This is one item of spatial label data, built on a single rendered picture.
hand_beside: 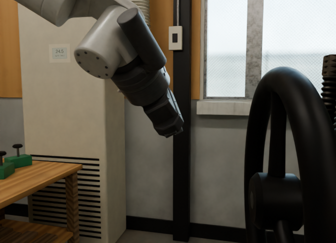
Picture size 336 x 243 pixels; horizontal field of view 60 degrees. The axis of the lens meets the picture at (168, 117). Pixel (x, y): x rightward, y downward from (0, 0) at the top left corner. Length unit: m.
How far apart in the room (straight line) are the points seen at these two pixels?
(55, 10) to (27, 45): 1.39
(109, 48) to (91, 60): 0.03
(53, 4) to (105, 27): 0.08
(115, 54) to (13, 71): 1.88
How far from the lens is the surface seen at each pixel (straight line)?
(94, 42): 0.43
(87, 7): 0.52
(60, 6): 0.47
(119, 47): 0.44
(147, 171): 1.89
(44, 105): 1.79
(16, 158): 1.66
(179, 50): 1.69
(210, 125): 1.75
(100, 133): 1.62
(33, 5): 0.49
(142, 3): 1.72
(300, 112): 0.24
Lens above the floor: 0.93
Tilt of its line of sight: 6 degrees down
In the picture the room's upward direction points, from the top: straight up
